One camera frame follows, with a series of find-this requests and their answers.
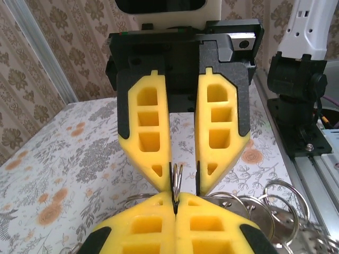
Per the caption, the aluminium corner post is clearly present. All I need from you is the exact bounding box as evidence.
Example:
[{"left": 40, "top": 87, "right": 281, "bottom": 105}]
[{"left": 4, "top": 0, "right": 79, "bottom": 104}]

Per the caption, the metal key ring bunch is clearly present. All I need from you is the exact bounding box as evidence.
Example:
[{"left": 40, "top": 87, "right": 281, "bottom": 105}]
[{"left": 59, "top": 163, "right": 339, "bottom": 254}]

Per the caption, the long aluminium base rail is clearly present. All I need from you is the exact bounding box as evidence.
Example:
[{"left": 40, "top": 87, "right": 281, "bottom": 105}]
[{"left": 253, "top": 70, "right": 339, "bottom": 240}]

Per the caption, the floral patterned table cover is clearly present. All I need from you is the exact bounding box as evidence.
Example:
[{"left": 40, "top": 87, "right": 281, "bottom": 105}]
[{"left": 0, "top": 76, "right": 301, "bottom": 254}]

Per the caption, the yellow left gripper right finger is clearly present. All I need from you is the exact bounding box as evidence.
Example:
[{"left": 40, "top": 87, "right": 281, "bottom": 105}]
[{"left": 175, "top": 192, "right": 276, "bottom": 254}]

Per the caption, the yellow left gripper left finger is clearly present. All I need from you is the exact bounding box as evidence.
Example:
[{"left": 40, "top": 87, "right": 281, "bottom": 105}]
[{"left": 79, "top": 191, "right": 177, "bottom": 254}]

